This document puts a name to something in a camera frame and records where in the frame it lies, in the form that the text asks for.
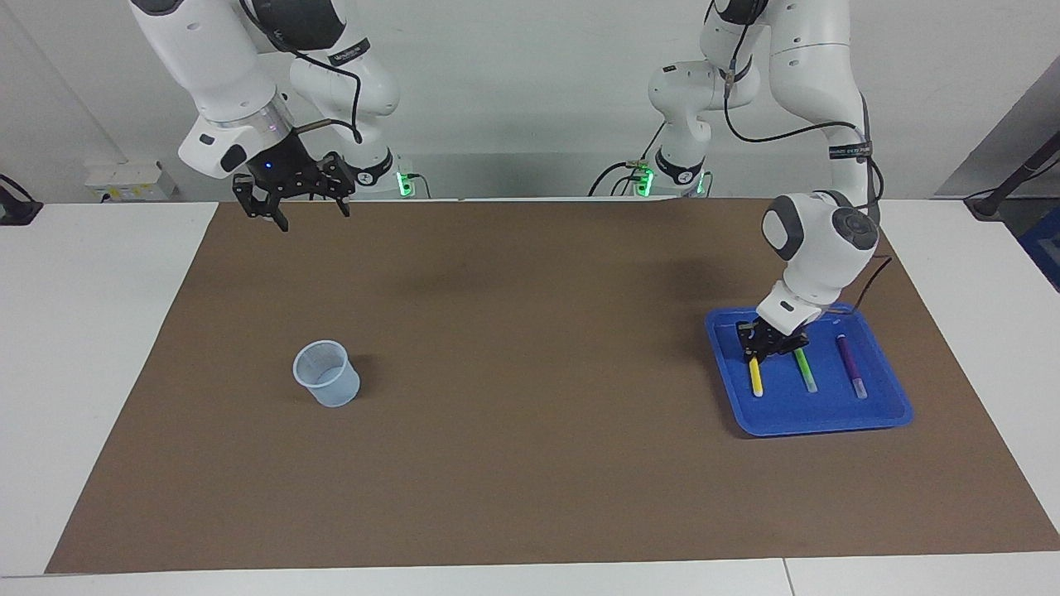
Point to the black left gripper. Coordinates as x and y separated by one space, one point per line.
774 338

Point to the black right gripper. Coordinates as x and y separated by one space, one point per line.
290 165

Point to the yellow highlighter pen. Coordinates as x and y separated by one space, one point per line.
756 379

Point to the green highlighter pen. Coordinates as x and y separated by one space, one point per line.
807 372

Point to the purple highlighter pen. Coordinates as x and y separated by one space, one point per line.
850 364

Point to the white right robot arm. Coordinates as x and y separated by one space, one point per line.
224 66

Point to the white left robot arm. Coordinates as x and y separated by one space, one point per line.
816 83

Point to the blue plastic tray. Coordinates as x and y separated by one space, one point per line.
795 410

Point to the white power strip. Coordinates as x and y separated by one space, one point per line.
124 182

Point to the clear plastic measuring cup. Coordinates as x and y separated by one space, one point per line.
327 377

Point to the brown table mat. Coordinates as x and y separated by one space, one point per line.
530 430

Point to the black stand pole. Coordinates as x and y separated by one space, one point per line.
1006 186

